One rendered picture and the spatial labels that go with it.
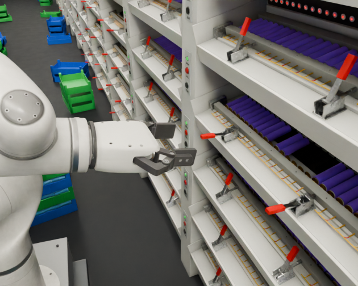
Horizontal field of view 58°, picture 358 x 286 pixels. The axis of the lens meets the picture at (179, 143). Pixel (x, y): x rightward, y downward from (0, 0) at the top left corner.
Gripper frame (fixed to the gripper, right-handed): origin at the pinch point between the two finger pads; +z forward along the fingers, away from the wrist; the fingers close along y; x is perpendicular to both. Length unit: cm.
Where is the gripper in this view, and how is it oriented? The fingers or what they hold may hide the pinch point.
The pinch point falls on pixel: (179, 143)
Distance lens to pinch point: 56.7
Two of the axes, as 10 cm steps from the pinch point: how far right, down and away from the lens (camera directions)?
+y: 3.7, 5.0, -7.8
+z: 9.1, -0.2, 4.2
